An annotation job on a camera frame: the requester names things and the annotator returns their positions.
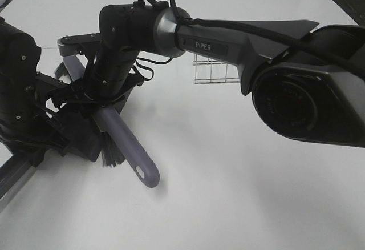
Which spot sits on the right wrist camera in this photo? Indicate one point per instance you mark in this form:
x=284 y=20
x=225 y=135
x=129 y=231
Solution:
x=86 y=44

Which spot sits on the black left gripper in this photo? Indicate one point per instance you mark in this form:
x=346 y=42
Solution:
x=46 y=128

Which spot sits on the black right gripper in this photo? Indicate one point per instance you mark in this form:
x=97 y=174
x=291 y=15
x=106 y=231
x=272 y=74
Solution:
x=87 y=95

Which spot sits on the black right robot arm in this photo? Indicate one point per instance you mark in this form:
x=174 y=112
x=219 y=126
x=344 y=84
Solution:
x=306 y=82

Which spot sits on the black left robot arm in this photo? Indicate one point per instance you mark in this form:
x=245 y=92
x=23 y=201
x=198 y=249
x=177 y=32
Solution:
x=26 y=123

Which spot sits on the purple brush black bristles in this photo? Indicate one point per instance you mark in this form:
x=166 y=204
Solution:
x=122 y=141

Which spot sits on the wire dish rack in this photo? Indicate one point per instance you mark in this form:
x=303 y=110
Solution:
x=210 y=71

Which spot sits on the purple plastic dustpan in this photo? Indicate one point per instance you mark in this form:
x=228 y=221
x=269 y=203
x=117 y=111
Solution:
x=16 y=168

